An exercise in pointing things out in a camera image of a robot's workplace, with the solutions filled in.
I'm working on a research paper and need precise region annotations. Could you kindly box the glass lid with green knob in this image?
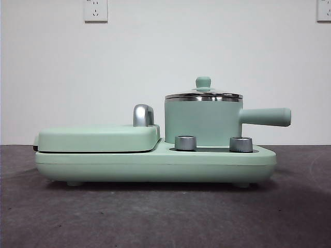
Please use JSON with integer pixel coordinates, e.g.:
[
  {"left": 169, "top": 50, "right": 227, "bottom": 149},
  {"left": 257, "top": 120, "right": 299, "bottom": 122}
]
[{"left": 164, "top": 76, "right": 244, "bottom": 100}]

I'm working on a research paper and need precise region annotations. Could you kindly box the silver control knob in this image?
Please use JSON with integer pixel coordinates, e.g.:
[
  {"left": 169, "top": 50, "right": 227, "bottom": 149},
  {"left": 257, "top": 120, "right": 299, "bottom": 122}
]
[
  {"left": 229, "top": 136, "right": 253, "bottom": 152},
  {"left": 174, "top": 135, "right": 197, "bottom": 150}
]

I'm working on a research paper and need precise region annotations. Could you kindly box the green breakfast machine base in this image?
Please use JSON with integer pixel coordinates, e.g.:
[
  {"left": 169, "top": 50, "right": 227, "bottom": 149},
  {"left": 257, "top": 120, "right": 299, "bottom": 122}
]
[{"left": 35, "top": 137, "right": 277, "bottom": 188}]

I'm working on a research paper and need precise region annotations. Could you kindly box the green hinged griddle cover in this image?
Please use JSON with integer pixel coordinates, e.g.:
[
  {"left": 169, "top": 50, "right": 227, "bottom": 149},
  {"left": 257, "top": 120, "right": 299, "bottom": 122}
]
[{"left": 33, "top": 123, "right": 161, "bottom": 153}]

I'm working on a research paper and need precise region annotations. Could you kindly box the chrome griddle cover handle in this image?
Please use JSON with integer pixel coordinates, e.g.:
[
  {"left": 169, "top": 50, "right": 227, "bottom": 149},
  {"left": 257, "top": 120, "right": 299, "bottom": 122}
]
[{"left": 132, "top": 103, "right": 156, "bottom": 127}]

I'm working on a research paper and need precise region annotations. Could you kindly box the green pot with side handle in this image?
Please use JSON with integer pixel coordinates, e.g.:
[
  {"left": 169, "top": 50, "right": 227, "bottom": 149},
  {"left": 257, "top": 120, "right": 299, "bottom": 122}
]
[{"left": 164, "top": 96, "right": 292, "bottom": 147}]

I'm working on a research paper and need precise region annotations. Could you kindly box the white wall socket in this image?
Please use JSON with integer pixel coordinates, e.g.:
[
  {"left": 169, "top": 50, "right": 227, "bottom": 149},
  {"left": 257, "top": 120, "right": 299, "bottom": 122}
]
[
  {"left": 84, "top": 0, "right": 108, "bottom": 23},
  {"left": 317, "top": 0, "right": 331, "bottom": 22}
]

